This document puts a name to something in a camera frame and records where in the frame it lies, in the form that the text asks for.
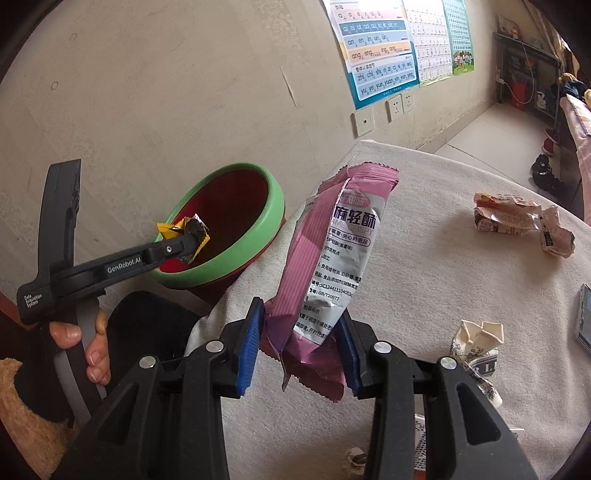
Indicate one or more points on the yellow black candy wrapper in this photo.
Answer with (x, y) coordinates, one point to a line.
(196, 227)

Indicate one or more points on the green chart wall poster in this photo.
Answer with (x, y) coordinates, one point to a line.
(459, 32)

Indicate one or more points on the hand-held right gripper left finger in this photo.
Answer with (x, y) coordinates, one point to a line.
(249, 350)

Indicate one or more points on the bed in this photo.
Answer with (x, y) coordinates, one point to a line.
(579, 134)

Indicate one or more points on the green red trash bin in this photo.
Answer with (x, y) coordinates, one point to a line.
(272, 203)

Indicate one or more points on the white chart wall poster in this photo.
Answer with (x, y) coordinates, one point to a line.
(429, 41)

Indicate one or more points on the white double wall socket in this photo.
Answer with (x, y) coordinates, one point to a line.
(395, 110)

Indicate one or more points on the blue alphabet wall poster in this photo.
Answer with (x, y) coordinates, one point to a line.
(374, 55)

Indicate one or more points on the small picture box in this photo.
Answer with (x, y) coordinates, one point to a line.
(507, 24)

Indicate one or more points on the beige curtain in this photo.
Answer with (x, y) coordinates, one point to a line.
(547, 18)

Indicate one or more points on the red shoe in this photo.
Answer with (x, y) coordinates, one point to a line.
(550, 143)

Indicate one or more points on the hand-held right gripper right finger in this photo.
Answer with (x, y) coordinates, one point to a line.
(352, 360)

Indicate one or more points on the red container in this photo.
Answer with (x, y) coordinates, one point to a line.
(519, 94)

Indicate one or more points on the blank white wall plate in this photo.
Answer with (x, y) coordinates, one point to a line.
(363, 122)

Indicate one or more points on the metal shelf table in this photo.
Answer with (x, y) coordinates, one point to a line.
(503, 38)

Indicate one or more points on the small paper scrap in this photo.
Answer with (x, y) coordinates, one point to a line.
(358, 459)

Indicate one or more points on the pink white snack carton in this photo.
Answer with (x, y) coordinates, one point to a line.
(503, 221)

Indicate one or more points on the small white bag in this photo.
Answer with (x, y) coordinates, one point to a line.
(548, 102)

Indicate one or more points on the black shoe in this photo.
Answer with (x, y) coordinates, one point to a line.
(541, 166)
(551, 182)

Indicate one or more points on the grey smartphone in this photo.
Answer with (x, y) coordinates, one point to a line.
(584, 318)

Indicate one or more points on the person's left hand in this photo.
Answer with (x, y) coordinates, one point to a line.
(64, 336)

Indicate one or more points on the crumpled white carton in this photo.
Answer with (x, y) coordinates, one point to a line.
(475, 337)

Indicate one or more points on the pink snack bag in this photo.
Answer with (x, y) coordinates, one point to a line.
(318, 240)

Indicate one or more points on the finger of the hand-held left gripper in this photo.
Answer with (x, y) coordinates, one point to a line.
(178, 248)

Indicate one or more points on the dark clothes pile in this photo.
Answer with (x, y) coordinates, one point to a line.
(572, 87)

